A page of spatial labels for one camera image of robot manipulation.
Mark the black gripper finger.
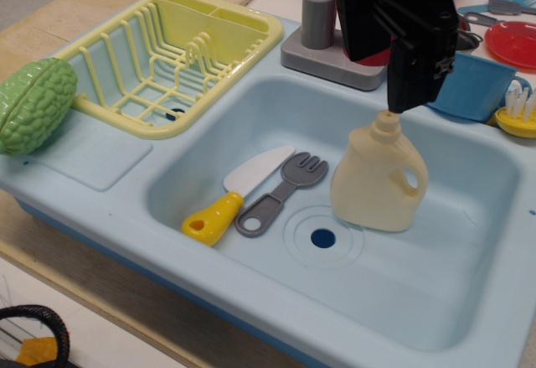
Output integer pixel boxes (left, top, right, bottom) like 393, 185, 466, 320
336, 0, 397, 62
387, 39, 453, 113

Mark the cream toy detergent bottle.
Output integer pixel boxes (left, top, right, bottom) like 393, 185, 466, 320
330, 110, 429, 232

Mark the yellow plastic drying rack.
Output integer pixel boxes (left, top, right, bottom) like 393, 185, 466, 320
56, 0, 284, 139

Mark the light blue toy sink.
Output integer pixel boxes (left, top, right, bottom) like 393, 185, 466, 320
1, 19, 535, 367

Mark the red plastic cup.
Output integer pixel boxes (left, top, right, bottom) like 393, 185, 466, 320
334, 0, 391, 67

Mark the grey toy faucet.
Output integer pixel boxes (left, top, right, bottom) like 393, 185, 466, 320
281, 0, 387, 91

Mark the steel pot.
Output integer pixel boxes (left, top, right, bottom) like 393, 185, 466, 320
456, 18, 483, 53

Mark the blue plastic cup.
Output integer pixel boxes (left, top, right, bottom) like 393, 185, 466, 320
427, 52, 532, 122

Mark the grey toy spatula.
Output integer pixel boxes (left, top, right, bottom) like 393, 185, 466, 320
463, 0, 536, 26

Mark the red plastic plate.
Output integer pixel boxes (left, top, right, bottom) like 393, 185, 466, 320
485, 21, 535, 70

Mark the yellow dish brush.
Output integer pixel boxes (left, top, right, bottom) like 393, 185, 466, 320
487, 88, 536, 139

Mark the grey toy fork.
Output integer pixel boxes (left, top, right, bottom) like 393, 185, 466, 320
235, 152, 329, 238

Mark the green bumpy toy vegetable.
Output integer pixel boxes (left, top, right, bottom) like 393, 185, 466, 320
1, 58, 78, 156

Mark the yellow tape piece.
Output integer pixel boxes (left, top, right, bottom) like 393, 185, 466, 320
15, 337, 58, 366

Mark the toy knife yellow handle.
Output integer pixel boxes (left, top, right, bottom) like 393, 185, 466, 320
181, 145, 296, 246

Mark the black braided cable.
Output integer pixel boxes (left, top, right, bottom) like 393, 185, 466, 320
0, 304, 70, 368

